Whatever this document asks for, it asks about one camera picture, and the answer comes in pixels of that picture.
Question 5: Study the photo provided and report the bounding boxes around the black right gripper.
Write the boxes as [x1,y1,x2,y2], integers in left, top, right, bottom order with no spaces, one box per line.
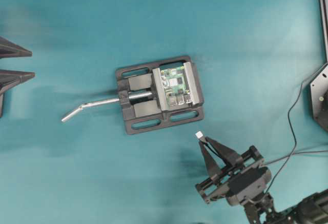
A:
[195,137,272,206]

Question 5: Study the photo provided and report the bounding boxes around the black USB cable plug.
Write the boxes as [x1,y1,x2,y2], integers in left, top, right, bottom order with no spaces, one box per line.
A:
[195,131,223,163]

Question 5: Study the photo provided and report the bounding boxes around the silver vise crank handle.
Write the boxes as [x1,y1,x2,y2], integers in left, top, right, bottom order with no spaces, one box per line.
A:
[61,98,119,123]

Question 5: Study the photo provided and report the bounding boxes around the black bench vise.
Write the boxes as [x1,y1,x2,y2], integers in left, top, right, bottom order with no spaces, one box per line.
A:
[115,55,204,135]

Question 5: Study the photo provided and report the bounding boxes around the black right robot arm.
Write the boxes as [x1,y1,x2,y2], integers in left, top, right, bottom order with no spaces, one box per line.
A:
[195,132,327,223]

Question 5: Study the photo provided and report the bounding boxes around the black frame rail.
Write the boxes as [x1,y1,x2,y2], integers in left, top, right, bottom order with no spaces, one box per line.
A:
[319,0,327,61]

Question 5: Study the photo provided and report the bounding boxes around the green PCB board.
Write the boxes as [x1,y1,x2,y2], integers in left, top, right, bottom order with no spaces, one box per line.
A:
[160,66,192,107]

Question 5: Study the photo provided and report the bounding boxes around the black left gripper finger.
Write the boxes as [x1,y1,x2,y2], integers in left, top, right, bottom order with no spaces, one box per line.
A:
[0,37,32,57]
[1,70,35,97]

